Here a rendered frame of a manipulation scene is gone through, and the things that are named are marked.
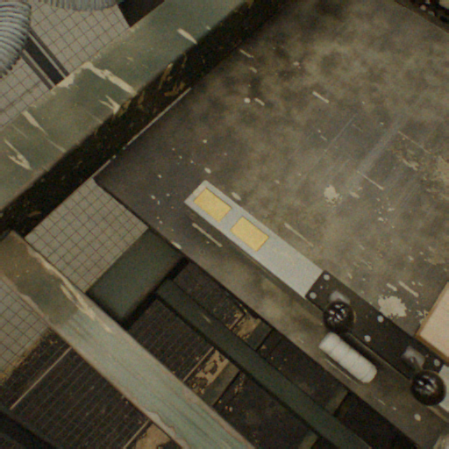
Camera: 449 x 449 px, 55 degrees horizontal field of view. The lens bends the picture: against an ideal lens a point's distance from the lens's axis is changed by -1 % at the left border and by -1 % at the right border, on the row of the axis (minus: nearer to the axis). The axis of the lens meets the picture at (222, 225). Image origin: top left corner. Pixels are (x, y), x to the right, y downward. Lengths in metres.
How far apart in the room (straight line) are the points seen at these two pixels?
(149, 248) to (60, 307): 0.17
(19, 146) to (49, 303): 0.22
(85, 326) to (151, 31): 0.46
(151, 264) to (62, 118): 0.25
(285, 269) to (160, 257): 0.20
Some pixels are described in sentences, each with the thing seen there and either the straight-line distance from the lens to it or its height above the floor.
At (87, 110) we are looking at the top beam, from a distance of 0.67.
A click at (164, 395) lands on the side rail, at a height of 1.53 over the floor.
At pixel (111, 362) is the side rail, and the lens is 0.59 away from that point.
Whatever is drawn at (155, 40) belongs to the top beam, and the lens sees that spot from 0.75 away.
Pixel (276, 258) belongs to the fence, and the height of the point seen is 1.52.
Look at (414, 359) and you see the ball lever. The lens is 0.63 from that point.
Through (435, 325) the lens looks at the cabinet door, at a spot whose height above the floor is 1.32.
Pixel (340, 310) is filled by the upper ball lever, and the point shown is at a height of 1.52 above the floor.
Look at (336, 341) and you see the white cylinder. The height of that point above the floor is 1.41.
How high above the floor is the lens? 1.87
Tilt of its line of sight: 26 degrees down
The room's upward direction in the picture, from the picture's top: 38 degrees counter-clockwise
